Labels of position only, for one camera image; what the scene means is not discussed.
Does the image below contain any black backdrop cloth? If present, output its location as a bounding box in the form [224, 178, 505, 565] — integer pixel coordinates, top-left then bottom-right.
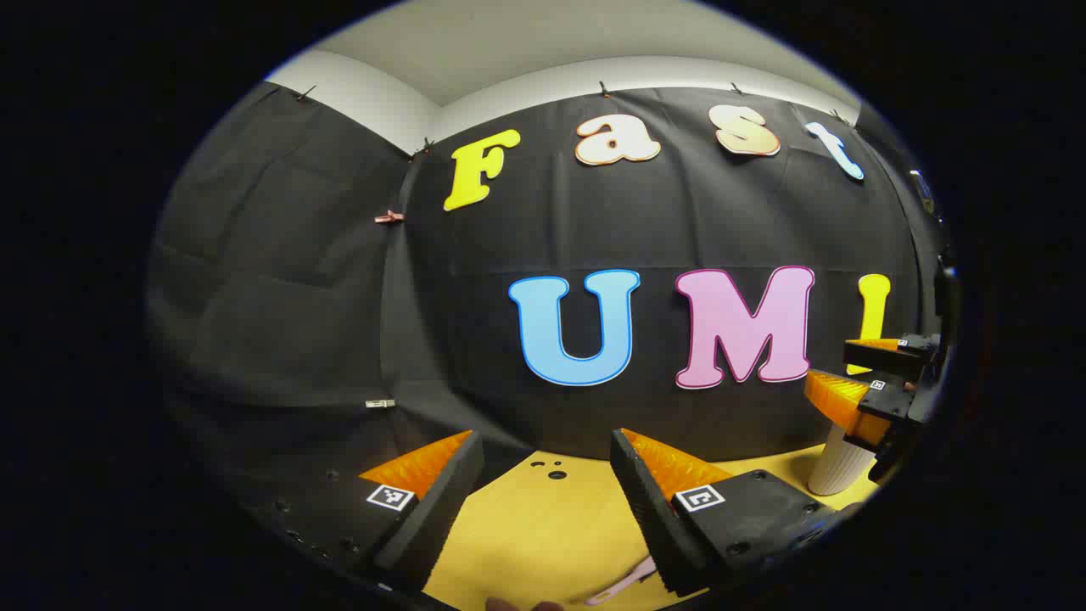
[144, 81, 951, 544]

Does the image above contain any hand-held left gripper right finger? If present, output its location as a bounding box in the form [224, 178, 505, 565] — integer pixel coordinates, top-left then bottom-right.
[610, 429, 862, 595]

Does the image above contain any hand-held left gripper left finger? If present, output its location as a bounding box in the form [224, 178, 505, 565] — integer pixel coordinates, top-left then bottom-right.
[242, 430, 485, 595]

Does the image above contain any white ribbed garbage bin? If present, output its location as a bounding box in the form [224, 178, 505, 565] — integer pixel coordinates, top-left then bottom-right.
[806, 422, 876, 497]

